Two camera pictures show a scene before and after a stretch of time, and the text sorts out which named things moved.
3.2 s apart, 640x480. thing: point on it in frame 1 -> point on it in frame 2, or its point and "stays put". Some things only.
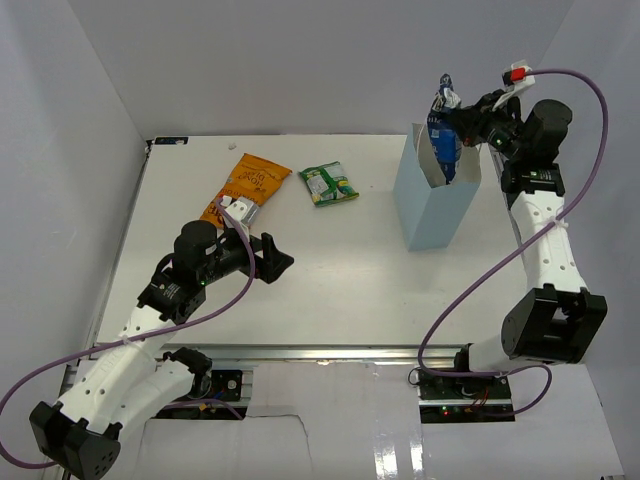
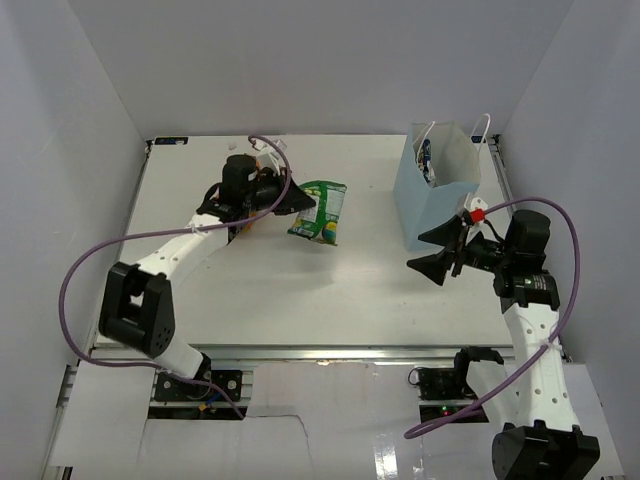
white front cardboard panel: (343, 420) stays put
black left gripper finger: (271, 253) -> (296, 195)
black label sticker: (170, 140) stays put
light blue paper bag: (429, 210) stays put
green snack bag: (328, 184) -> (320, 222)
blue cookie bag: (444, 135) -> (425, 162)
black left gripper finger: (271, 272) -> (295, 200)
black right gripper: (474, 121) -> (435, 266)
